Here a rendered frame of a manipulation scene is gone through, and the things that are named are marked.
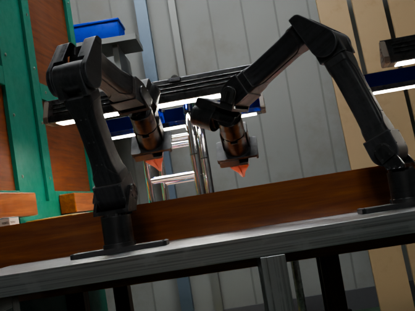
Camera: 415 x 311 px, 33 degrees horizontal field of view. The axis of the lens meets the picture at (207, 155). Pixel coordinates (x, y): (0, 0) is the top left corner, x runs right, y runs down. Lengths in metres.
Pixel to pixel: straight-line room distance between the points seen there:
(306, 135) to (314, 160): 0.16
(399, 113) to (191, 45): 1.32
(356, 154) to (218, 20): 1.23
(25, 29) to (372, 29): 2.14
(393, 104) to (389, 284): 0.96
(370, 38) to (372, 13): 0.15
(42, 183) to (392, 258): 1.96
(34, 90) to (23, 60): 0.11
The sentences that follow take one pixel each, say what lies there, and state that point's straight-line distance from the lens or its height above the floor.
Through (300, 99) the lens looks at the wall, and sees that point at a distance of 4.26.
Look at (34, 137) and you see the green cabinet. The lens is 2.46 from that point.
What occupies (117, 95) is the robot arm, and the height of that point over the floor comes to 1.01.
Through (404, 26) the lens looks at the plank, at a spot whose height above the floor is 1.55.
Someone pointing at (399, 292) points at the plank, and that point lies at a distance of 3.71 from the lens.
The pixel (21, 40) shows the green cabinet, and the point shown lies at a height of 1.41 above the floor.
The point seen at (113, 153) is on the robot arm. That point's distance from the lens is 1.45.
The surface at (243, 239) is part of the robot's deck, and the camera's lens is 1.25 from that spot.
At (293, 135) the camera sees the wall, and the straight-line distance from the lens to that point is 4.23.
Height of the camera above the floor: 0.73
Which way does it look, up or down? 4 degrees up
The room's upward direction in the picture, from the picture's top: 9 degrees counter-clockwise
